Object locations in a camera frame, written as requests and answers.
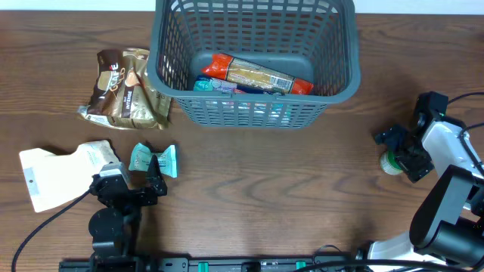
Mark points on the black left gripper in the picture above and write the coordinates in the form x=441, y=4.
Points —
x=128, y=193

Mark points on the colourful tissue multipack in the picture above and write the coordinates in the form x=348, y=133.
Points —
x=206, y=83

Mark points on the teal tissue pack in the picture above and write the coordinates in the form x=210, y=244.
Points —
x=167, y=160

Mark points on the grey plastic basket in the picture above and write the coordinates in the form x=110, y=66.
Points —
x=313, y=40

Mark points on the green lid jar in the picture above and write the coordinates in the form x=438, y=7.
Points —
x=388, y=163

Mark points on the gold brown coffee bag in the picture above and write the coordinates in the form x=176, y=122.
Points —
x=122, y=96

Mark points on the orange pasta packet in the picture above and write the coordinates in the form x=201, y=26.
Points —
x=254, y=77

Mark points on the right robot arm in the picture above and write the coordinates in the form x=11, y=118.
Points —
x=447, y=228

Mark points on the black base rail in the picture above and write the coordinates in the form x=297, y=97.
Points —
x=202, y=265

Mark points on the cream paper pouch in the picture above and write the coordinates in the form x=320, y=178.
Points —
x=53, y=180

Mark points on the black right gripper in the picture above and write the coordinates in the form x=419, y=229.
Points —
x=405, y=149

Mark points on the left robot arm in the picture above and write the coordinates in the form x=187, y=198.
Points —
x=114, y=229

